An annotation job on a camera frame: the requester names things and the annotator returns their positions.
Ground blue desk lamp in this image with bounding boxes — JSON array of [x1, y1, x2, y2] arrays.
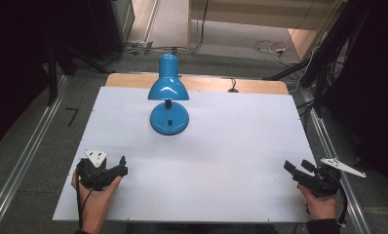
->
[[147, 53, 190, 137]]

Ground black lamp cable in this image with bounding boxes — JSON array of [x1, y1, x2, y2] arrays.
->
[[226, 77, 241, 94]]

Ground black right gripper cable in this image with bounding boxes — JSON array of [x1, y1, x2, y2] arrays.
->
[[333, 172, 349, 228]]

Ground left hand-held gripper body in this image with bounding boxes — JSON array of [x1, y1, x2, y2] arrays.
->
[[75, 149, 119, 192]]

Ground white floor cable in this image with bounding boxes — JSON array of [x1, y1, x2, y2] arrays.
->
[[252, 39, 323, 96]]

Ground black curtain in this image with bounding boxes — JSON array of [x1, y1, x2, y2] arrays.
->
[[322, 0, 388, 196], [0, 0, 125, 154]]

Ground black floor cables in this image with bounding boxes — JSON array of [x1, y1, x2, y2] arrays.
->
[[100, 0, 211, 67]]

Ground person's right hand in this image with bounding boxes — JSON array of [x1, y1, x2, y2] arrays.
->
[[296, 184, 339, 221]]

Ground person's left hand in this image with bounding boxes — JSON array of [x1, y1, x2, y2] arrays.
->
[[70, 170, 123, 234]]

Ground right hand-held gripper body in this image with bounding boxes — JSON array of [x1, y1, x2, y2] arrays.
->
[[296, 157, 368, 199]]

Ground aluminium floor rail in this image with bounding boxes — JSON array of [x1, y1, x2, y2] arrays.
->
[[0, 75, 69, 234], [300, 87, 373, 234]]

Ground black metal stand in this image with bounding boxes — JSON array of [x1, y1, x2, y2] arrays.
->
[[45, 42, 112, 107]]

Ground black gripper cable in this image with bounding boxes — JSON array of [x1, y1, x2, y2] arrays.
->
[[333, 172, 349, 228], [75, 167, 94, 230]]

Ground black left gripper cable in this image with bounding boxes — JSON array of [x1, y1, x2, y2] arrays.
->
[[75, 167, 94, 230]]

